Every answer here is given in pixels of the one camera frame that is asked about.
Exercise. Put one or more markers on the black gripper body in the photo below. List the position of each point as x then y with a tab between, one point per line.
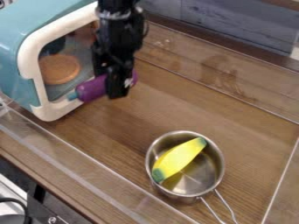
119	39

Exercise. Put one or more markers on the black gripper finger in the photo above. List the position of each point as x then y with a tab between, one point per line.
119	79

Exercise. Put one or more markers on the purple toy eggplant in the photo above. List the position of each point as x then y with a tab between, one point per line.
92	89

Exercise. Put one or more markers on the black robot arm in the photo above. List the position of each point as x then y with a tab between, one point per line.
116	10

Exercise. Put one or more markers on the blue toy microwave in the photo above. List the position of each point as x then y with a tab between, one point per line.
45	53

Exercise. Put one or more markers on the yellow toy banana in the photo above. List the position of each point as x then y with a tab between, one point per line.
176	158

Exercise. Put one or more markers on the clear acrylic barrier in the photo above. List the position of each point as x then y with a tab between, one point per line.
96	192

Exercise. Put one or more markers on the silver pot with wire handle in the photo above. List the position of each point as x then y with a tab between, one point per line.
199	178

